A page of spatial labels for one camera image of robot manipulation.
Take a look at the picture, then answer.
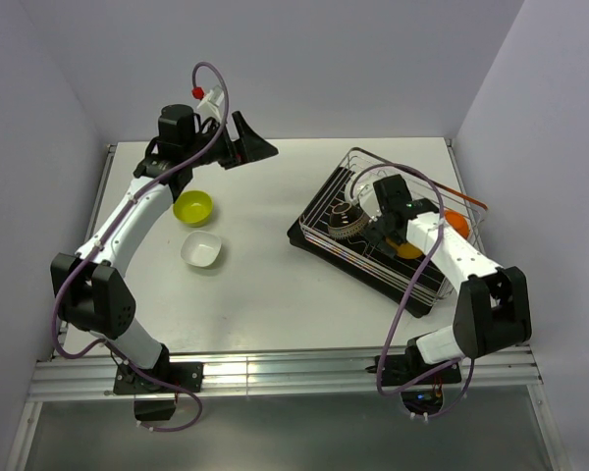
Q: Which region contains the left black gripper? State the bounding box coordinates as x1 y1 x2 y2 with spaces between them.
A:
184 112 277 171

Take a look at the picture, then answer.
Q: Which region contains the orange round bowl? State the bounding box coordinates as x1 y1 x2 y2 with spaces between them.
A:
386 238 423 260

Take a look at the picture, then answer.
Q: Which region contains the brown patterned bowl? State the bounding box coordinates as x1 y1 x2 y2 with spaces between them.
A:
327 202 370 239

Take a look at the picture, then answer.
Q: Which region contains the white bowl orange outside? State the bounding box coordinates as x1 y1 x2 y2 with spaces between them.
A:
445 210 470 239

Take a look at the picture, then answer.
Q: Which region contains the green round bowl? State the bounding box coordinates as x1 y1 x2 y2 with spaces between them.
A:
173 190 214 227

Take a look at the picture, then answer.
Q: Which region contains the white square bowl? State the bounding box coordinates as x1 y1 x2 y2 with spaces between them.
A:
180 231 222 268

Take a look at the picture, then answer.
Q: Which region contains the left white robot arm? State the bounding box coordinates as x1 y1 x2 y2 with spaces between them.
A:
50 104 278 392

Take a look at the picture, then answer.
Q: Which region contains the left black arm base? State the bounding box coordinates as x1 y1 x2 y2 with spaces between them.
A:
112 362 204 432

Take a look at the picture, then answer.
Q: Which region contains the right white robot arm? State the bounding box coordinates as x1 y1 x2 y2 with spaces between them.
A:
366 175 532 383

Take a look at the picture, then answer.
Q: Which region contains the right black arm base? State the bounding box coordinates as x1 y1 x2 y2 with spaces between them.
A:
381 353 462 415

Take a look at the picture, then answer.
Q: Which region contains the black drip tray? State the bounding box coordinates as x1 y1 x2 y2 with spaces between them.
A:
287 166 422 302

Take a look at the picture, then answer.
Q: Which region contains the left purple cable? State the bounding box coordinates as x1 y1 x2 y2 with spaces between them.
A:
51 61 231 433

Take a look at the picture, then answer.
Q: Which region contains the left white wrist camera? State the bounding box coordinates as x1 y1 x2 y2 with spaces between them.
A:
197 85 225 122

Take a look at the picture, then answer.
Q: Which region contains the metal wire dish rack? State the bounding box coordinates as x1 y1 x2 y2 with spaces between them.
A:
288 147 488 302

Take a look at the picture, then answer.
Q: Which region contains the aluminium frame rail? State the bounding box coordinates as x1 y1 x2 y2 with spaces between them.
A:
27 346 542 402

